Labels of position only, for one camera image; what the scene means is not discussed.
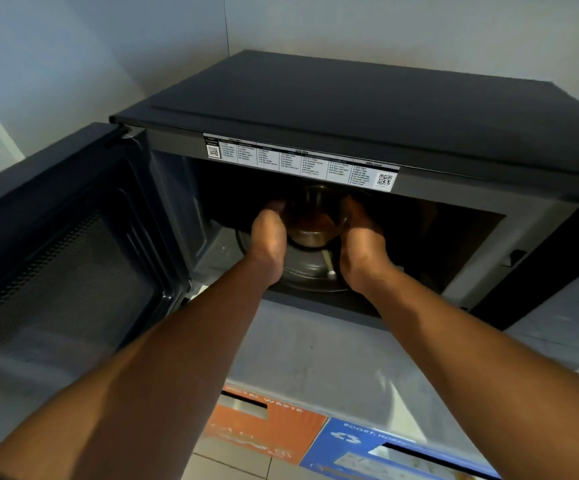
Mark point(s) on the black microwave oven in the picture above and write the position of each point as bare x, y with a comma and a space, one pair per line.
369, 189

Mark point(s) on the person's left hand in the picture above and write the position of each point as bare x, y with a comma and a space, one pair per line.
267, 240

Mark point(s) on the person's right thumb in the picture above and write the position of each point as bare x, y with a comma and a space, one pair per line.
353, 207

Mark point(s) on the person's left forearm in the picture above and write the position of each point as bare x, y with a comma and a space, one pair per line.
134, 379

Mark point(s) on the person's right hand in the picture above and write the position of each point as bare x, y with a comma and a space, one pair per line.
363, 254

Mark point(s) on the blue waste bin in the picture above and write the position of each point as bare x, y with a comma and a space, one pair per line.
394, 452

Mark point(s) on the clear glass bowl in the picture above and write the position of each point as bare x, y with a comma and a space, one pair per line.
315, 214

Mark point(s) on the black microwave door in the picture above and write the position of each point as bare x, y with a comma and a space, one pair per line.
64, 254

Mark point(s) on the orange waste bin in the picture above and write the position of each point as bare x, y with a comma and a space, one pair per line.
262, 427

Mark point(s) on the person's left thumb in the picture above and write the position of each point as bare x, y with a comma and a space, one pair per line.
273, 208

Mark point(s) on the person's right forearm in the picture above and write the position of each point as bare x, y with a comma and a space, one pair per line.
474, 384

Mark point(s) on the white instruction label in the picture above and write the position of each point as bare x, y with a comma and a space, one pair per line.
302, 159

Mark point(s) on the glass microwave turntable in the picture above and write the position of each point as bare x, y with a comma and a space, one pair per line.
309, 267

